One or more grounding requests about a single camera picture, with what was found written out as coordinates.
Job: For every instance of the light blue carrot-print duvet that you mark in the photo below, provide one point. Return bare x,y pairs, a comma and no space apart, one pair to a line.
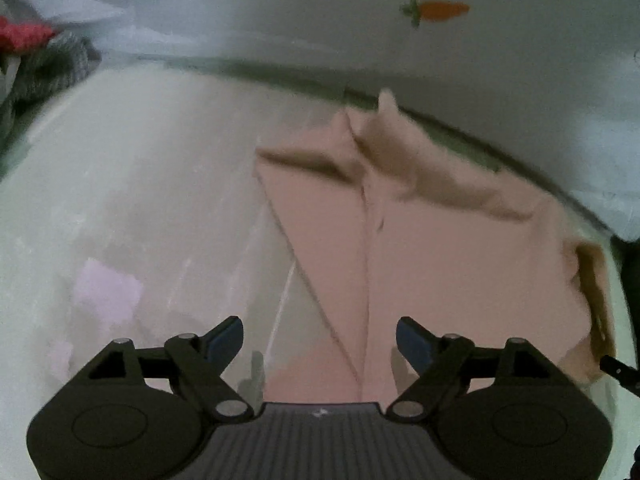
554,83

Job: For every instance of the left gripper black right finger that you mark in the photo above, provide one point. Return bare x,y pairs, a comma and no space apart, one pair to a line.
447,365

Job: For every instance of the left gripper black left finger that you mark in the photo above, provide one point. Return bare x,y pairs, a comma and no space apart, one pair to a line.
183,377

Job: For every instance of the pink beige garment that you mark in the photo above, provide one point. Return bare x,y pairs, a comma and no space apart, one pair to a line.
385,223

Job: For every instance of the red cloth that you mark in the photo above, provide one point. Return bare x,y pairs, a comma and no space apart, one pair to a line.
19,39

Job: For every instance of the green grid bed sheet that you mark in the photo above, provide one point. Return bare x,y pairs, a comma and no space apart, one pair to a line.
131,208

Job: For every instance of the grey checked cloth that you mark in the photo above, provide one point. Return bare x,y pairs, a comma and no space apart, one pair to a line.
66,60

